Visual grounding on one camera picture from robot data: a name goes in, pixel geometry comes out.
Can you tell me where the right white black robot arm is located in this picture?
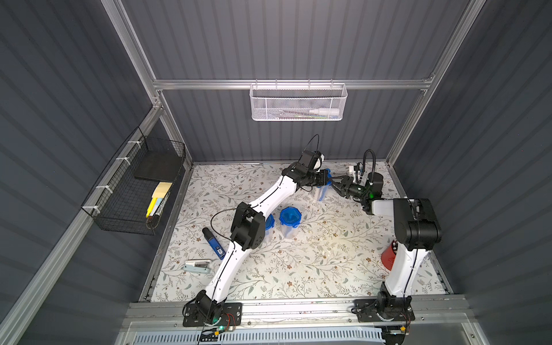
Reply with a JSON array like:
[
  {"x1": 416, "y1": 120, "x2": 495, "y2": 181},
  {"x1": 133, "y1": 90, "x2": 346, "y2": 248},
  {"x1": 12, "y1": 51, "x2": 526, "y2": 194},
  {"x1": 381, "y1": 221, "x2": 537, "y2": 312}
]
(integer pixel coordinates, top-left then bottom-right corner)
[{"x1": 330, "y1": 172, "x2": 442, "y2": 303}]

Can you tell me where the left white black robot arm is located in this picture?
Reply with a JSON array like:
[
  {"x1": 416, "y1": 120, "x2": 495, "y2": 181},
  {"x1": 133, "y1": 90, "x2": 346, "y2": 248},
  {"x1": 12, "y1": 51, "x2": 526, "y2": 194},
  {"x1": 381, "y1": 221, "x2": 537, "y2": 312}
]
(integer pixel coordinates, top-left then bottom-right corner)
[{"x1": 194, "y1": 156, "x2": 327, "y2": 319}]

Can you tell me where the red pencil cup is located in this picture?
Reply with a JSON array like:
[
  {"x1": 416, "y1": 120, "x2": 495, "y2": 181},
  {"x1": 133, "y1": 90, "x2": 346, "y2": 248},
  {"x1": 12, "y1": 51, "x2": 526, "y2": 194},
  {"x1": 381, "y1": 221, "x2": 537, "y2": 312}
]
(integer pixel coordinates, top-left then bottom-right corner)
[{"x1": 381, "y1": 240, "x2": 399, "y2": 270}]

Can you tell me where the white tube in basket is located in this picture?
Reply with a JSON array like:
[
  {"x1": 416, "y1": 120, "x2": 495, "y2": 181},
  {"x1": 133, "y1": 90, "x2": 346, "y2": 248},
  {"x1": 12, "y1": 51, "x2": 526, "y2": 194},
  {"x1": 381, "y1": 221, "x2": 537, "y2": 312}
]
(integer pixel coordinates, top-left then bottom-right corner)
[{"x1": 308, "y1": 108, "x2": 341, "y2": 117}]

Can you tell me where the small silver teal stapler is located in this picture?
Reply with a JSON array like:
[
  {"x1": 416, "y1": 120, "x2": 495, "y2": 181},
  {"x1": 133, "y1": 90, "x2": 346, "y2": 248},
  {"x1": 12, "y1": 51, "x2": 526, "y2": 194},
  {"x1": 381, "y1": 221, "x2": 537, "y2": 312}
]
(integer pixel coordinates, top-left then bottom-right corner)
[{"x1": 181, "y1": 259, "x2": 213, "y2": 274}]

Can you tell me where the yellow sticky notes pad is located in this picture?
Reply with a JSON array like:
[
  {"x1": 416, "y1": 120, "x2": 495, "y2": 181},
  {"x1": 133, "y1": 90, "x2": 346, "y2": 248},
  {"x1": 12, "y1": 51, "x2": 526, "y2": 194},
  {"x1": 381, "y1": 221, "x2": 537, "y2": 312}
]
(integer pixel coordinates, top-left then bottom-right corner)
[{"x1": 152, "y1": 182, "x2": 172, "y2": 198}]

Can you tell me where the white ventilated front panel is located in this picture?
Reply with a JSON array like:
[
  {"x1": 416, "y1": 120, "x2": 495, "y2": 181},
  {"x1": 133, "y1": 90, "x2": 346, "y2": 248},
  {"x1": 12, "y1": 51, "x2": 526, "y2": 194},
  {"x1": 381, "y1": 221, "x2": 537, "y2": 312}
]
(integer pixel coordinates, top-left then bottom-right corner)
[{"x1": 130, "y1": 326, "x2": 385, "y2": 344}]

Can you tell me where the black notebook in basket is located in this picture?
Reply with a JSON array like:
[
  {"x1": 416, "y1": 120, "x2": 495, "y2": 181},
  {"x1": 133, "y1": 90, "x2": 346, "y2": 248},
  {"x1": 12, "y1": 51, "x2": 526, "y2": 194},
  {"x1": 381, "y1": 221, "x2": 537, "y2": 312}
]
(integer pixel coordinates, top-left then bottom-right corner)
[{"x1": 134, "y1": 152, "x2": 182, "y2": 183}]

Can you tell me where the yellow marker in basket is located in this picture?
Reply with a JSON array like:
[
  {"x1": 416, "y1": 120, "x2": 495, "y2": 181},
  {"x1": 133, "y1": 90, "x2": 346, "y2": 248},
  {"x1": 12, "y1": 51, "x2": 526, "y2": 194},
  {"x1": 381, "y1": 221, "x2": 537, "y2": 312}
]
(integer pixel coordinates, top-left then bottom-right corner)
[{"x1": 146, "y1": 198, "x2": 157, "y2": 218}]

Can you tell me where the white wire mesh basket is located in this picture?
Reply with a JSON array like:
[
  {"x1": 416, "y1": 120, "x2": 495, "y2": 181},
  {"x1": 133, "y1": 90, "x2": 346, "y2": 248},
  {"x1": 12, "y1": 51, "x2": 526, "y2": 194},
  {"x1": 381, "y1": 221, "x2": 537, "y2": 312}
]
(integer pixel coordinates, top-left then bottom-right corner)
[{"x1": 250, "y1": 82, "x2": 348, "y2": 122}]

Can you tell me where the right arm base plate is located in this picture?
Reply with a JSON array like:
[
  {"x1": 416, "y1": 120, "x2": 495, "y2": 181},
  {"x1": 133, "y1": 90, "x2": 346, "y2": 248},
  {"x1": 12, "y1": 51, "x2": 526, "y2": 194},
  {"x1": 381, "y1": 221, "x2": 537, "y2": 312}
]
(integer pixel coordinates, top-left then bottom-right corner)
[{"x1": 351, "y1": 298, "x2": 415, "y2": 323}]

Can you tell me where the black wire wall basket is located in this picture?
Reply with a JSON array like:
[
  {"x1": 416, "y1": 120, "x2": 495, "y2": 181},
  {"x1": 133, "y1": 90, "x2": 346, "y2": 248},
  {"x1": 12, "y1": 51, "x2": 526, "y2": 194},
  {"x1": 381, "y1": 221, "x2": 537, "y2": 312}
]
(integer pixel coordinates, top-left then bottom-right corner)
[{"x1": 81, "y1": 129, "x2": 186, "y2": 236}]

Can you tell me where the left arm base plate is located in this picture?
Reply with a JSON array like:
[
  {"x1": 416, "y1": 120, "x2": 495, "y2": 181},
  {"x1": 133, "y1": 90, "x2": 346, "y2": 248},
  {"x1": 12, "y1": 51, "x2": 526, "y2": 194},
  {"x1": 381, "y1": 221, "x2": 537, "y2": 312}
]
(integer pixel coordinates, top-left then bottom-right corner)
[{"x1": 182, "y1": 301, "x2": 243, "y2": 327}]

